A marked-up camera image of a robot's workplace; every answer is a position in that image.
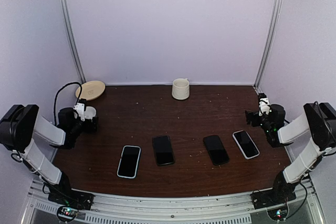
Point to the cream textured mug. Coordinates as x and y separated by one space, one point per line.
181 89

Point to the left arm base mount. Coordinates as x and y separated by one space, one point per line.
78 200

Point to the phone in light-blue case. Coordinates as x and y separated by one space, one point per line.
129 162

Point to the white patterned bowl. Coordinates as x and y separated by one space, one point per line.
89 113

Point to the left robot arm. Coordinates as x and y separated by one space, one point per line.
21 124

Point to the beige ceramic plate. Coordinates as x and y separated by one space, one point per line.
91 90

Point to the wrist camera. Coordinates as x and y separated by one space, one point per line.
79 109
264 105

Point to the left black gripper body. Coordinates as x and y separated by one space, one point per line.
75 129

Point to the right aluminium corner post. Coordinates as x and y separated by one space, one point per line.
276 10

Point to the black phone centre left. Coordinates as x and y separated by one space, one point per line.
163 151

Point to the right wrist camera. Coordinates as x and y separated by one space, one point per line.
264 105

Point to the left aluminium corner post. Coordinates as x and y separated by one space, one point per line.
71 41

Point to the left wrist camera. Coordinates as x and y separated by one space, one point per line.
79 109

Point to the lilac silicone phone case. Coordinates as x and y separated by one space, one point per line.
246 145

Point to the black phone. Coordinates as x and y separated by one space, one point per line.
163 151
216 150

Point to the aluminium corner post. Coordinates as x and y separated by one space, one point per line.
276 10
71 41

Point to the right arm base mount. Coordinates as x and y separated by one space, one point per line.
267 198

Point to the black phone centre right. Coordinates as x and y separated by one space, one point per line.
216 150

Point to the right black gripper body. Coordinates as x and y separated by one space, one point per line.
255 123

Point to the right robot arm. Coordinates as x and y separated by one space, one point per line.
315 127

